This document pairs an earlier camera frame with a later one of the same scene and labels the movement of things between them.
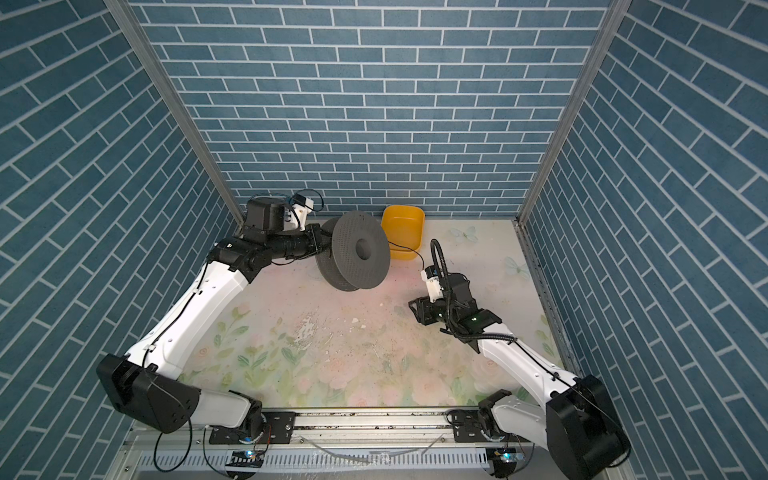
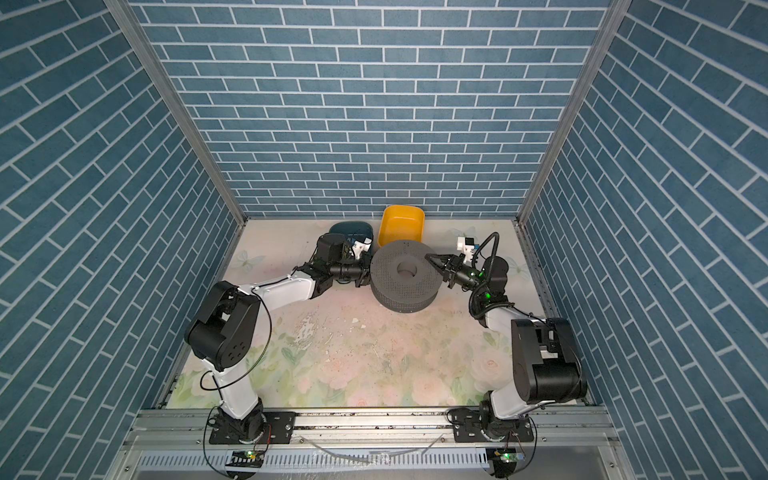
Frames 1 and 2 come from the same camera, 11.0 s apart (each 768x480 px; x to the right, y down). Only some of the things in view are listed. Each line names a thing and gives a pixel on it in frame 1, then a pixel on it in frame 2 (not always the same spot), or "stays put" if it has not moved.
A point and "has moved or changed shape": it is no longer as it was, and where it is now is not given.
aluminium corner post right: (574, 110) stays put
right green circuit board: (503, 460) stays put
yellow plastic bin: (404, 228) stays put
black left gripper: (314, 245) to (363, 269)
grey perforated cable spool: (359, 254) has moved or changed shape
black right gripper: (423, 310) to (454, 270)
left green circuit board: (246, 459) stays put
